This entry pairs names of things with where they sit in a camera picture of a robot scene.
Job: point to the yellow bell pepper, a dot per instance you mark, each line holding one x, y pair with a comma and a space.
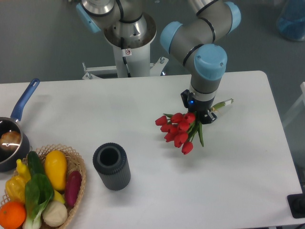
15, 188

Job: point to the brown bread bun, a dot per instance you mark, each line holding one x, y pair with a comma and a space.
10, 141

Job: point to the yellow banana tip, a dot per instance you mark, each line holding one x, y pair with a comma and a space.
58, 197

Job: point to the orange fruit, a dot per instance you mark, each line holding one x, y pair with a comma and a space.
12, 215

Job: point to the dark green cucumber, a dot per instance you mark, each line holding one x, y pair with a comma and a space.
34, 163

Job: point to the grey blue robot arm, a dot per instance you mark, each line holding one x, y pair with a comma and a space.
130, 31

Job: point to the purple eggplant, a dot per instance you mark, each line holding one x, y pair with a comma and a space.
72, 188

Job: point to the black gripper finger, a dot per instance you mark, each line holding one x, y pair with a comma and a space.
207, 117
187, 98

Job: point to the woven wicker basket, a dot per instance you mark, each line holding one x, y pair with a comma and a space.
74, 162

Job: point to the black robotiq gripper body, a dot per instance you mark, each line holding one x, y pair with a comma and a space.
199, 107

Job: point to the blue transparent container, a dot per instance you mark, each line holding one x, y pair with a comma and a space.
291, 21

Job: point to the red tulip bouquet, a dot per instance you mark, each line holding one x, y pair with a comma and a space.
181, 129

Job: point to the green bok choy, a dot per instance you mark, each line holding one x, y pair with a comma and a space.
38, 193

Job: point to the beige garlic bulb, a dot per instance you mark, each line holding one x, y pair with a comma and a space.
55, 214

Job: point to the small yellow gourd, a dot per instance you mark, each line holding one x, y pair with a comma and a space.
23, 170

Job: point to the dark grey ribbed vase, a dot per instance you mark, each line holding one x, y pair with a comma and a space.
111, 162

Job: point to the black device at edge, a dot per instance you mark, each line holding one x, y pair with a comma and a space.
297, 205

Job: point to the yellow squash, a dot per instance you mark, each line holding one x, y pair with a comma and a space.
56, 169

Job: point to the blue handled saucepan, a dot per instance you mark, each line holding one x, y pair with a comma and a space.
8, 158

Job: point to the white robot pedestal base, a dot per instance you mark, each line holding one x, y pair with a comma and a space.
128, 63

